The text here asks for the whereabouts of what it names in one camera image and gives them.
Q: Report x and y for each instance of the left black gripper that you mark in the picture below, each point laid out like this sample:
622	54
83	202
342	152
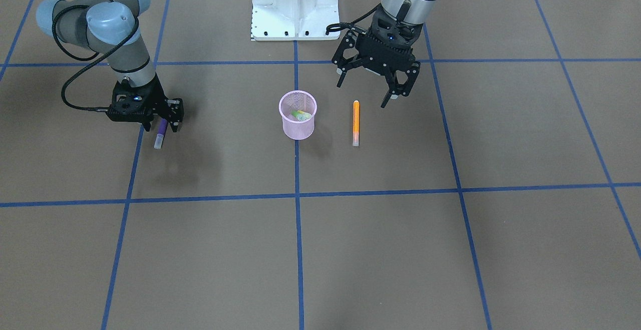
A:
350	54

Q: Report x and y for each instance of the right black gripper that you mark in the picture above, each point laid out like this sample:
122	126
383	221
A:
157	101

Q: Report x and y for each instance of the purple highlighter pen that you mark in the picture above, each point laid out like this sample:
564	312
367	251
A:
161	131

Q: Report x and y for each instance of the orange highlighter pen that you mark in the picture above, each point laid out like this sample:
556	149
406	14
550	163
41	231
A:
356	124

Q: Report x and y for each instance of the green highlighter pen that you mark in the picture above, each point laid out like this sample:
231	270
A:
301	116

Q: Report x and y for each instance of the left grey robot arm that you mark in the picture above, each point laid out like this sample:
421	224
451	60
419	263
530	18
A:
408	11

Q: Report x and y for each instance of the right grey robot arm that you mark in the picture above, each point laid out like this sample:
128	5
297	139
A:
94	31

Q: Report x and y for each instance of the pink mesh pen holder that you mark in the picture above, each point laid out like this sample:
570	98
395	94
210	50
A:
297	100

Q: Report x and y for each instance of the brown paper table cover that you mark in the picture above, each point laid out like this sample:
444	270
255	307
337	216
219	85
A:
503	193

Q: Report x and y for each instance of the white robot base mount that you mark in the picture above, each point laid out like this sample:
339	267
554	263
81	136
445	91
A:
293	20

